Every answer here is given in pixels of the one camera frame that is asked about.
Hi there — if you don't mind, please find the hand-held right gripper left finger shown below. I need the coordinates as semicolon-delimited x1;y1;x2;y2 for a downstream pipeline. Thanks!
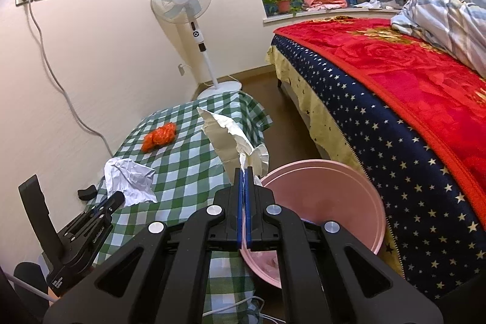
43;168;244;324

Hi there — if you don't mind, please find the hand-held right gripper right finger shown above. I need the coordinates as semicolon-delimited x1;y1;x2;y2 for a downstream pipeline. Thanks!
246;168;444;324

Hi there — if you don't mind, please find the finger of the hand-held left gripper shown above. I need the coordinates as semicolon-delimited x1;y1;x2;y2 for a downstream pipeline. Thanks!
81;190;126;230

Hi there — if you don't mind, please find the white grey paper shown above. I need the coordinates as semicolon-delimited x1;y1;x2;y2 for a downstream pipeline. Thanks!
103;157;158;207

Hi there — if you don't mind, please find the cream padded envelope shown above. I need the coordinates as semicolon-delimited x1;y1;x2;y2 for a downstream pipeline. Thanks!
197;107;270;180

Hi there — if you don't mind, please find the pink plastic bin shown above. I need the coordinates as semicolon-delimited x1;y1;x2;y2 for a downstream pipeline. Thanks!
240;159;386;290

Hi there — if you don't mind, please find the green checked tablecloth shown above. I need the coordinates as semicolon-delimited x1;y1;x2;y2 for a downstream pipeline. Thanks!
42;90;273;324

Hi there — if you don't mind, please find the orange crumpled plastic bag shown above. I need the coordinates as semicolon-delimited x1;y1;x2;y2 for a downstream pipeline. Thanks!
142;121;178;154

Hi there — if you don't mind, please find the bed with red blanket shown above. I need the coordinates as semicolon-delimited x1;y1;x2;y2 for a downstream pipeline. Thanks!
266;33;486;300

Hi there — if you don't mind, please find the white windowsill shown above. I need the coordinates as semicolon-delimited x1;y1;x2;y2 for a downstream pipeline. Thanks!
263;7;403;26

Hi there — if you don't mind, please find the potted green plant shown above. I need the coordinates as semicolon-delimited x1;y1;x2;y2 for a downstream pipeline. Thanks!
263;0;303;15

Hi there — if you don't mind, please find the red floral blanket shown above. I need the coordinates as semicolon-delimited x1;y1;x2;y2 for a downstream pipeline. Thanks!
274;16;486;218

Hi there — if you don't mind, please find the pink folded cloth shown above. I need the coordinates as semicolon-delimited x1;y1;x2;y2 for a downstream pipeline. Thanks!
303;0;348;11

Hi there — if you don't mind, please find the blue plaid quilt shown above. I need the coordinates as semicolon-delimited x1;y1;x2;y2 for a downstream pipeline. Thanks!
391;0;486;78

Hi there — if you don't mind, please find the white cable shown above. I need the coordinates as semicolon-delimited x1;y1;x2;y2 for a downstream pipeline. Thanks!
203;295;289;324

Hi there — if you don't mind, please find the grey wall cable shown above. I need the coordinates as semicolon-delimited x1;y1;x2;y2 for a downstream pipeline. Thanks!
23;0;115;158

